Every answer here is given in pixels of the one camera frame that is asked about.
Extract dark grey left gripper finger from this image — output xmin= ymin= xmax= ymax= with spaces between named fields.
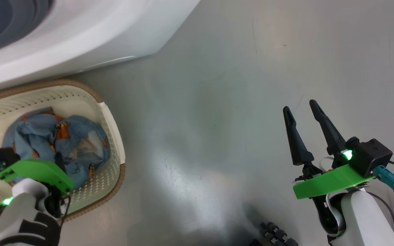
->
xmin=54 ymin=152 xmax=66 ymax=171

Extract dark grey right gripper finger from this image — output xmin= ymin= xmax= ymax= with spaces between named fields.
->
xmin=309 ymin=99 xmax=347 ymax=156
xmin=283 ymin=106 xmax=315 ymax=166

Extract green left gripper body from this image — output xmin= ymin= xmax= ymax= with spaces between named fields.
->
xmin=0 ymin=159 xmax=74 ymax=219

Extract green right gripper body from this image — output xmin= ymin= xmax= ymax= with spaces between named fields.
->
xmin=293 ymin=155 xmax=375 ymax=200

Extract blue garment with orange print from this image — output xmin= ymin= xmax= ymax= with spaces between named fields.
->
xmin=2 ymin=108 xmax=111 ymax=190

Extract white front-load washing machine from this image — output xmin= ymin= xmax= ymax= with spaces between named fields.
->
xmin=0 ymin=0 xmax=201 ymax=96

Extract cream laundry basket brown rim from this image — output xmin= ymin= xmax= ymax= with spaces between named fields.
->
xmin=0 ymin=79 xmax=126 ymax=240

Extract teal right camera cable connector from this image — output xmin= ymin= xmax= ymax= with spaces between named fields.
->
xmin=373 ymin=165 xmax=394 ymax=197

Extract black corrugated cable conduit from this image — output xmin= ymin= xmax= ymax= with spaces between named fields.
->
xmin=250 ymin=222 xmax=299 ymax=246

